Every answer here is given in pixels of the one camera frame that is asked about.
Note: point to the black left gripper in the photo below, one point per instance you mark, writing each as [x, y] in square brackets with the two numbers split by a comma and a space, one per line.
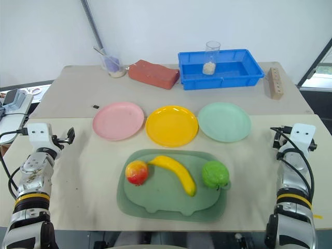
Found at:
[58, 142]

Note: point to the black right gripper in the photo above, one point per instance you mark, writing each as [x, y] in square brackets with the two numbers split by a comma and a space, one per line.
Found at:
[277, 141]

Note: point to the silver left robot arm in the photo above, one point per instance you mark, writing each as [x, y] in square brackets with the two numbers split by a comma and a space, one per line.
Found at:
[32, 179]

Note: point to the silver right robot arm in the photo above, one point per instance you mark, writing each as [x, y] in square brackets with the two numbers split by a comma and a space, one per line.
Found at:
[291, 197]

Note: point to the pink plastic plate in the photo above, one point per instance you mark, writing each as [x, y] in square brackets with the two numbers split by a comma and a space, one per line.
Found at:
[118, 121]

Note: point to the mint green plastic plate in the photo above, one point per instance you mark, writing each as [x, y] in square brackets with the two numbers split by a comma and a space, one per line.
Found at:
[224, 122]

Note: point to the green fruit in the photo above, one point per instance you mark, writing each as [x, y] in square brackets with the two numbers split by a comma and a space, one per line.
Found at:
[215, 173]

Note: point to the yellow plastic plate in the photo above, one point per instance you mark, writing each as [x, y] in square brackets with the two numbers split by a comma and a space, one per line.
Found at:
[171, 126]

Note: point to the wooden block with holes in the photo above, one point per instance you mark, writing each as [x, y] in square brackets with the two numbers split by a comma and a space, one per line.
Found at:
[275, 84]

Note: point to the white side tray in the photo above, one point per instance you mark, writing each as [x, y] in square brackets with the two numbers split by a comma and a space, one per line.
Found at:
[10, 124]

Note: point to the grey blue device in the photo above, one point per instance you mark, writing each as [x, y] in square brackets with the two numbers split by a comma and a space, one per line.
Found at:
[14, 99]

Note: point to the blue plastic bin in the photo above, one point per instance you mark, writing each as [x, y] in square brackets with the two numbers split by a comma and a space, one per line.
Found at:
[228, 77]

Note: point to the red yellow apple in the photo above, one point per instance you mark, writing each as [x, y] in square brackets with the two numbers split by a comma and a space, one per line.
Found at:
[137, 172]

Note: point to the glass beaker with purple item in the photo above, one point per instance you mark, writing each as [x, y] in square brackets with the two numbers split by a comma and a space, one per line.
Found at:
[114, 68]

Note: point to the glass stirring rod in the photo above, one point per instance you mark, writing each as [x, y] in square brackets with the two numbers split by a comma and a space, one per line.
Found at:
[103, 53]

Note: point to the clear glass beaker with grains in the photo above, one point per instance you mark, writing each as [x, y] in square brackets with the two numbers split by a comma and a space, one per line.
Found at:
[210, 66]

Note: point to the yellow tape piece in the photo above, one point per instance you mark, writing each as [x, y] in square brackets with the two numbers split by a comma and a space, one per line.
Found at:
[317, 216]

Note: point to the yellow banana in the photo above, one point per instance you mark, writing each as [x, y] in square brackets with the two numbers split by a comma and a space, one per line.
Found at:
[181, 173]

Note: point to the red brick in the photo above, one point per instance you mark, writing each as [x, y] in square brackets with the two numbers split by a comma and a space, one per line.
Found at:
[153, 74]

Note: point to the grey metal pole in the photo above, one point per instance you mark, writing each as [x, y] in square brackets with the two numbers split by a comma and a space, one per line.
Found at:
[93, 24]

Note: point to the green plastic tray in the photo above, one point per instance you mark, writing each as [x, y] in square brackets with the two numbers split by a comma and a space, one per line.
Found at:
[166, 199]

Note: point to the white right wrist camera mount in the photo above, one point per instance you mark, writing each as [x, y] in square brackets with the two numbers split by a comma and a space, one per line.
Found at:
[302, 137]

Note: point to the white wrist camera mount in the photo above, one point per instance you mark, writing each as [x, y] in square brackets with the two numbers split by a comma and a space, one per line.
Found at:
[39, 135]
[302, 137]

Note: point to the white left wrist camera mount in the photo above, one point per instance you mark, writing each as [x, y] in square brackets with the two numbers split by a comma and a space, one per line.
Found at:
[39, 135]

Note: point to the black metal frame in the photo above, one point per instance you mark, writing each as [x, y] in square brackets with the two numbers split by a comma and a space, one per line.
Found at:
[312, 61]

